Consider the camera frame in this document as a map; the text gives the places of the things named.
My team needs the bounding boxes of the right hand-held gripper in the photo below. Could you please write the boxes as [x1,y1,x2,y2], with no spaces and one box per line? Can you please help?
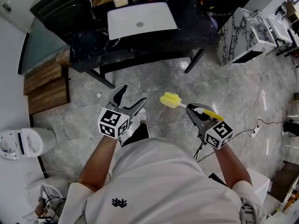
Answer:
[186,103,234,150]

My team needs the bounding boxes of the white power strip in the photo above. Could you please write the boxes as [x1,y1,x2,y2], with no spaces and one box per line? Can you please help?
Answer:
[250,126,261,139]

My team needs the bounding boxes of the person's white shirt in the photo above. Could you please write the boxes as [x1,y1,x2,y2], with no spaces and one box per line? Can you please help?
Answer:
[58,138,267,224]

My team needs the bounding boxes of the white toilet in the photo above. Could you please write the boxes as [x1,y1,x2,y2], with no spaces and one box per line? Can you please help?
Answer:
[0,127,57,161]

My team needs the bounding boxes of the white box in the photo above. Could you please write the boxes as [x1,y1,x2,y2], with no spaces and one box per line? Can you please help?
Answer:
[246,168,271,206]

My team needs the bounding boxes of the black screen device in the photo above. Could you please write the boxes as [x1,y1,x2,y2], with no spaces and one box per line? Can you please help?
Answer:
[207,172,227,186]

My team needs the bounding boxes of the white appliance with open lid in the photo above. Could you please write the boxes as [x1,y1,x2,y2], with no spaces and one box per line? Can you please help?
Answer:
[25,176,71,224]

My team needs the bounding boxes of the frosted glass panel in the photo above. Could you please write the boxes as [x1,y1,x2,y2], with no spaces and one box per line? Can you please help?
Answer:
[18,17,71,76]

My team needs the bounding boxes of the blue plate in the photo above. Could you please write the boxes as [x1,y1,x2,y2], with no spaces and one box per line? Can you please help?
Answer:
[209,15,219,30]

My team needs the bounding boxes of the person's right forearm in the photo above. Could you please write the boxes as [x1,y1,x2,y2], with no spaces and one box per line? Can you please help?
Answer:
[213,145,252,189]

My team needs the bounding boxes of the yellow sponge bottle brush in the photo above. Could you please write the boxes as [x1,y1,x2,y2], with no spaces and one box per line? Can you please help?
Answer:
[159,91,225,122]

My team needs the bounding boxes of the white marble veined cabinet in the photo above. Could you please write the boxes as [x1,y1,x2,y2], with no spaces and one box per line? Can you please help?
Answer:
[216,7,278,67]

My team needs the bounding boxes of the wooden steps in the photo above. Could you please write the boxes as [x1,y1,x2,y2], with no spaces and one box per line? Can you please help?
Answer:
[23,49,71,115]

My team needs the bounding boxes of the black marble counter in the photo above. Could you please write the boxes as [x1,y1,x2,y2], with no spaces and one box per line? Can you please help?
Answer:
[69,0,221,90]

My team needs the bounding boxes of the person's left forearm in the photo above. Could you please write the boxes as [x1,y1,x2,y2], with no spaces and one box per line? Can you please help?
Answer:
[78,134,117,193]

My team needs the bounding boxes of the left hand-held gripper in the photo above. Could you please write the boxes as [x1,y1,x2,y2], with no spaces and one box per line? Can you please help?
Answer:
[97,84,147,140]

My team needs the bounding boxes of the white rectangular sink basin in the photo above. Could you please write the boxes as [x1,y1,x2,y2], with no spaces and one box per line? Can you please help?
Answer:
[107,1,178,41]

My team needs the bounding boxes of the person's white shoe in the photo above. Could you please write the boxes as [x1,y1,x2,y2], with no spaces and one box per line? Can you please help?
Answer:
[137,107,148,126]

